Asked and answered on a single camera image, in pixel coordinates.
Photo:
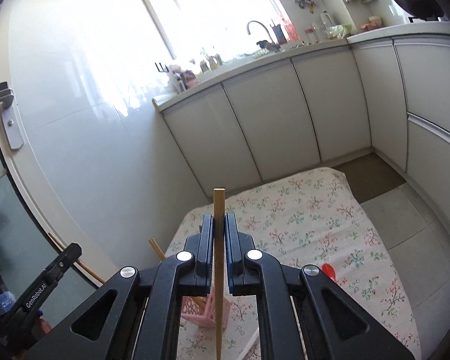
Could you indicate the red plastic spoon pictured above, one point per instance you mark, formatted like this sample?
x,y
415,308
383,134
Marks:
x,y
329,270

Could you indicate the clear glass kettle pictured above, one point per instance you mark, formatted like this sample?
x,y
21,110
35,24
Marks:
x,y
327,23

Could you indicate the white door frame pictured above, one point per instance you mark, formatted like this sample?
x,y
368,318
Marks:
x,y
33,86

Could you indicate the silver door handle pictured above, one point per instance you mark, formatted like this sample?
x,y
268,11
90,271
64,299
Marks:
x,y
9,118

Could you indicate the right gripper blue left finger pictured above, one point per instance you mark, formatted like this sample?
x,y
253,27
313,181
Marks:
x,y
135,314

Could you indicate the pink perforated utensil basket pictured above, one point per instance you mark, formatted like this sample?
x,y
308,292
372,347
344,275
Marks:
x,y
200,310

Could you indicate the brown floor mat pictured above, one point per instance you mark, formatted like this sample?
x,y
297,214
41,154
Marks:
x,y
370,176

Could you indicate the chrome kitchen faucet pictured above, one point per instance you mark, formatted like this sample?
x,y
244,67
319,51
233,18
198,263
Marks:
x,y
268,42

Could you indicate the white lower kitchen cabinets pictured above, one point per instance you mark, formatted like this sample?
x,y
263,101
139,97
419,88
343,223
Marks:
x,y
278,115

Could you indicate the wooden chopstick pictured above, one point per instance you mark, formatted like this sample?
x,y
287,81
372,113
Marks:
x,y
157,249
79,262
219,212

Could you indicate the black wok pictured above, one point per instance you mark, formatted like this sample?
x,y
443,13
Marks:
x,y
422,9

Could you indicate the white plastic spoon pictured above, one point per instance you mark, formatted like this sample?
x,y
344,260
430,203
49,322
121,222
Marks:
x,y
251,343

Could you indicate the floral tablecloth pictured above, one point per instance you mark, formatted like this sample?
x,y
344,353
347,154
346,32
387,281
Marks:
x,y
309,217

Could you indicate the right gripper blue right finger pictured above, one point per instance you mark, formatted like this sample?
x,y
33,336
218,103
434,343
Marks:
x,y
302,313

